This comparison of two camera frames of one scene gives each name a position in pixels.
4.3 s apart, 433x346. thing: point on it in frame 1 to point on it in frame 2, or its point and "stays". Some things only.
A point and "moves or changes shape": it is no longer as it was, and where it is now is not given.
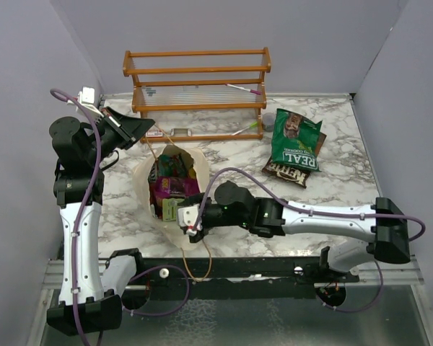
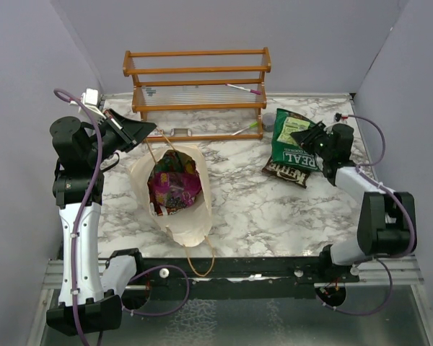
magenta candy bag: x=174 y=187 moves or changes shape
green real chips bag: x=294 y=140 stays
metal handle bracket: x=181 y=132 stays
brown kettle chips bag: x=294 y=174 stays
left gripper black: x=128 y=129 stays
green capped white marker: x=252 y=125 stays
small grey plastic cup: x=268 y=122 stays
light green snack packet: x=169 y=208 to x=291 y=125
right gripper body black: x=211 y=212 to x=320 y=140
